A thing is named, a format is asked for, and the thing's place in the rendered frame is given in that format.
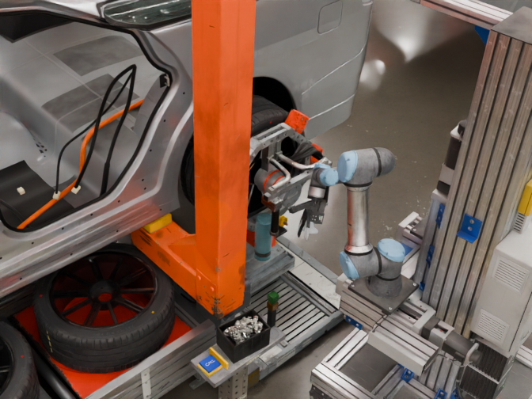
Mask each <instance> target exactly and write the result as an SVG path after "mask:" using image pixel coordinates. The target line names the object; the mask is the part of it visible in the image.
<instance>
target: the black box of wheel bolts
mask: <svg viewBox="0 0 532 399"><path fill-rule="evenodd" d="M216 329H217V345H218V346H219V347H220V348H221V349H222V351H223V352H224V353H225V354H226V355H227V357H228V358H229V359H230V360H231V362H232V363H236V362H238V361H240V360H242V359H244V358H245V357H247V356H249V355H252V354H253V353H254V352H257V351H259V350H260V349H262V348H264V347H266V346H268V345H269V340H270V330H271V327H270V326H269V325H268V324H267V323H266V322H265V321H264V320H263V319H262V318H261V317H260V315H259V314H258V313H257V312H256V311H255V310H254V309H251V310H249V311H247V312H245V313H243V314H242V315H240V316H238V317H236V318H234V319H232V320H230V321H228V322H226V323H224V324H222V325H220V326H218V327H216Z"/></svg>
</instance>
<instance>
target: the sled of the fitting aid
mask: <svg viewBox="0 0 532 399"><path fill-rule="evenodd" d="M275 243H276V244H277V245H278V246H280V245H279V244H278V242H277V241H275ZM280 247H281V248H282V249H283V247H282V246H280ZM284 250H285V249H284ZM285 251H286V255H285V257H284V258H282V259H281V260H278V261H277V262H275V263H274V264H272V265H271V266H269V267H268V268H266V269H264V270H263V271H261V272H259V273H258V274H256V275H255V276H253V277H252V278H250V279H249V281H250V282H251V284H252V286H251V294H252V293H253V292H255V291H257V290H259V289H260V288H262V287H263V286H264V285H266V284H268V283H270V282H271V281H273V280H274V279H276V278H277V277H279V276H281V275H282V274H283V273H285V272H287V271H288V270H290V269H291V268H293V267H294V266H295V256H293V255H292V254H290V253H289V252H288V251H287V250H285Z"/></svg>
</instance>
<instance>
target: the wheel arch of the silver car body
mask: <svg viewBox="0 0 532 399"><path fill-rule="evenodd" d="M253 94H255V95H259V96H262V97H264V98H266V99H268V100H269V101H271V102H272V103H274V104H276V105H278V106H279V107H280V108H282V109H284V110H286V111H287V112H289V113H290V111H291V110H292V109H294V110H296V111H298V104H297V101H296V99H295V95H294V94H293V93H292V91H291V89H290V88H289V86H288V85H287V84H286V83H285V82H283V81H282V80H280V79H278V78H276V77H273V76H270V75H257V76H253ZM193 132H194V130H193ZM193 132H192V133H193ZM191 136H192V135H191ZM191 136H190V138H191ZM190 138H189V140H190ZM189 140H188V142H189ZM187 145H188V143H187ZM187 145H186V147H187ZM186 147H185V149H184V152H185V150H186ZM183 157H184V153H183V156H182V159H183ZM182 159H181V162H182ZM181 162H180V168H181ZM180 168H179V172H178V177H177V201H178V205H179V208H180V207H181V206H180V202H179V197H178V180H179V173H180Z"/></svg>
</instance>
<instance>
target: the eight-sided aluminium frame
mask: <svg viewBox="0 0 532 399"><path fill-rule="evenodd" d="M287 136H289V137H290V138H292V139H293V140H294V141H295V142H297V143H298V146H299V145H300V144H301V143H304V142H307V143H309V144H311V145H312V142H311V141H310V140H309V139H307V138H305V137H304V136H302V135H301V134H299V133H298V132H296V131H295V129H294V128H292V127H290V126H288V125H287V124H285V123H279V124H278V125H277V126H275V127H273V128H270V129H268V130H266V131H264V132H262V133H260V134H259V135H256V136H254V137H252V138H251V139H250V155H249V165H250V164H251V163H252V161H253V159H254V158H255V157H256V155H257V153H258V152H259V151H260V150H262V149H264V148H265V147H267V146H269V145H271V144H273V143H276V142H277V141H279V140H281V139H284V138H286V137H287ZM310 156H311V155H310ZM310 156H309V157H307V158H303V159H301V160H298V163H299V164H302V165H309V164H310ZM305 171H307V170H300V169H296V170H295V174H294V176H293V177H292V178H294V177H296V176H298V175H299V174H301V173H304V172H305ZM288 208H289V207H285V206H283V205H282V208H281V209H279V216H282V215H284V214H285V213H286V211H287V210H288ZM263 212H265V213H269V214H270V215H271V214H272V210H270V209H269V208H266V209H265V210H263V211H261V212H259V213H258V214H260V213H263ZM258 214H256V215H254V216H253V217H251V218H247V230H249V231H252V232H254V231H255V224H256V216H257V215H258Z"/></svg>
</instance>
